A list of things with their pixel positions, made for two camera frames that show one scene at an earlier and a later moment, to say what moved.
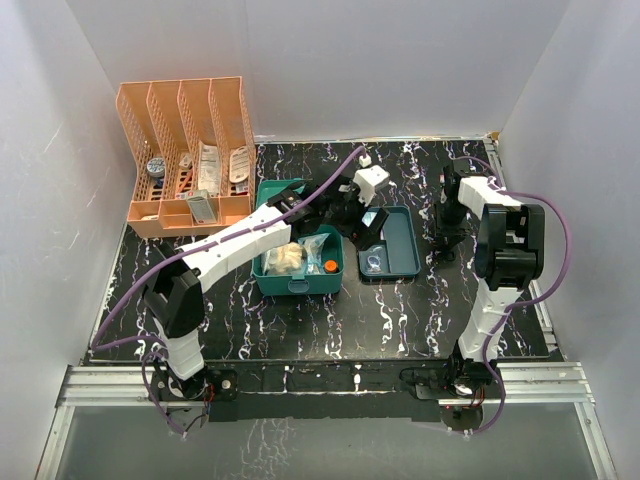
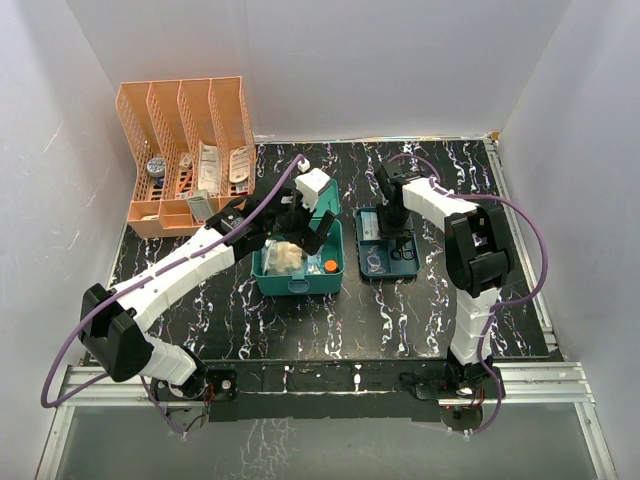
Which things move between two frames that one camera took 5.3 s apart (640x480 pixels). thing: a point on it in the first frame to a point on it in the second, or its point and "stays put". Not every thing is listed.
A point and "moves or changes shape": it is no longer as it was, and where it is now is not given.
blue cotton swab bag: x=312 y=245 stays put
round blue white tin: x=156 y=167 stays put
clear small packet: x=373 y=260 moves or changes shape
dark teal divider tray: x=397 y=254 stays put
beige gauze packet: x=289 y=259 stays put
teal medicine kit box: x=311 y=265 stays put
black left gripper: x=357 y=232 to x=306 y=237
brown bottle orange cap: x=331 y=266 stays put
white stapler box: x=201 y=206 stays put
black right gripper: x=454 y=233 to x=388 y=232
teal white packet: x=369 y=216 moves or changes shape
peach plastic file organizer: x=193 y=155 stays put
